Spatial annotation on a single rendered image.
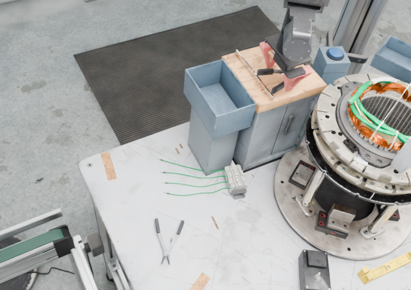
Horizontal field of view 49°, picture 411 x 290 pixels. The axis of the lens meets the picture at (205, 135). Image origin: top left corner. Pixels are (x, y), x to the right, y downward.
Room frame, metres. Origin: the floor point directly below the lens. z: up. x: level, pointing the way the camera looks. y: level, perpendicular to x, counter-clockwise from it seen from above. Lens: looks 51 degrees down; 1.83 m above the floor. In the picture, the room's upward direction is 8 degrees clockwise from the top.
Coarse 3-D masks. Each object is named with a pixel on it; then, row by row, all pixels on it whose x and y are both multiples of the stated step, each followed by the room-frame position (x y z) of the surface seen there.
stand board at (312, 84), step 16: (256, 48) 0.94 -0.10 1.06; (240, 64) 0.87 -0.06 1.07; (256, 64) 0.88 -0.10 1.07; (240, 80) 0.81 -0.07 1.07; (272, 80) 0.83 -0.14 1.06; (304, 80) 0.84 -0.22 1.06; (320, 80) 0.85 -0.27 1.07; (256, 96) 0.76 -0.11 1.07; (288, 96) 0.78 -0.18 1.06; (304, 96) 0.80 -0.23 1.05
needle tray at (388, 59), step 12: (384, 48) 1.07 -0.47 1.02; (396, 48) 1.06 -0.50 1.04; (408, 48) 1.05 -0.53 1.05; (372, 60) 0.99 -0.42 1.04; (384, 60) 0.98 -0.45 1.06; (396, 60) 1.02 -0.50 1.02; (408, 60) 1.03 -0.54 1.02; (384, 72) 0.97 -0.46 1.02; (396, 72) 0.95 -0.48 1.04; (408, 72) 0.94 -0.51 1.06
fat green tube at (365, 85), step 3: (369, 81) 0.77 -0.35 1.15; (381, 81) 0.78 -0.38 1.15; (384, 81) 0.78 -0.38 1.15; (387, 81) 0.79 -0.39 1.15; (390, 81) 0.79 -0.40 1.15; (363, 84) 0.76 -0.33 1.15; (366, 84) 0.76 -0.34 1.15; (360, 87) 0.75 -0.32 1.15; (363, 87) 0.75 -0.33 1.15; (366, 87) 0.75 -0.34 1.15; (357, 90) 0.74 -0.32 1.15; (360, 90) 0.74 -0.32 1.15; (363, 90) 0.74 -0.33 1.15; (357, 93) 0.73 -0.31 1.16; (360, 93) 0.73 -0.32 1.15; (354, 96) 0.71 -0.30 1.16; (357, 96) 0.72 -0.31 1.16; (351, 99) 0.70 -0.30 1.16; (354, 99) 0.70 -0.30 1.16
